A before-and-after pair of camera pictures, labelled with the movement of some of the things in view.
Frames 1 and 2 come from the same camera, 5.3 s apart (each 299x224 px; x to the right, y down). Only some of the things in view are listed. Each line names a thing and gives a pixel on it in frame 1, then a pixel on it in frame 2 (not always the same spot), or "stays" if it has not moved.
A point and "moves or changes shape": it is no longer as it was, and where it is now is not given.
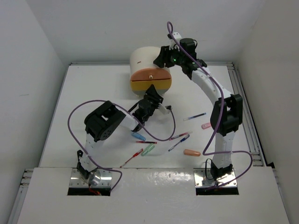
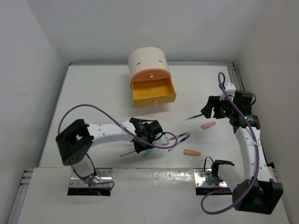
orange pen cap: (190, 152) stays
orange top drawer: (151, 74) stays
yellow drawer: (161, 84) moves or changes shape
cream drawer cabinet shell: (143, 57) stays
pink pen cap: (205, 125) stays
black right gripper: (163, 57) to (215, 101)
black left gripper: (151, 94) to (138, 148)
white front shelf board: (153, 196) stays
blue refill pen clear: (187, 118) stays
